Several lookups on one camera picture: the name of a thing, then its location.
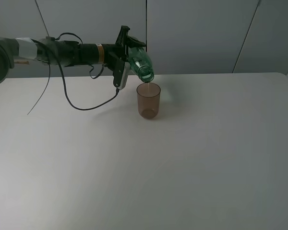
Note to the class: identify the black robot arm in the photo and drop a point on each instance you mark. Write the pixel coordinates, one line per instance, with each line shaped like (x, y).
(53, 51)

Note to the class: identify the green transparent plastic bottle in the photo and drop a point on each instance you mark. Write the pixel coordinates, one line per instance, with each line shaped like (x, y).
(141, 64)

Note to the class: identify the pink translucent cup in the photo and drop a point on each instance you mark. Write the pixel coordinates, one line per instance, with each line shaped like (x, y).
(148, 99)

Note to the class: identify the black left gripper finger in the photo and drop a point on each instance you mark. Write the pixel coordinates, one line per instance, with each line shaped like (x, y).
(133, 42)

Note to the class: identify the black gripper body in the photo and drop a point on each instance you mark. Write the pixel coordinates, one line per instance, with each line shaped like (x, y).
(118, 51)

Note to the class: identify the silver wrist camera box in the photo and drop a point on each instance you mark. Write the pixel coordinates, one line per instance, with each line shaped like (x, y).
(120, 73)

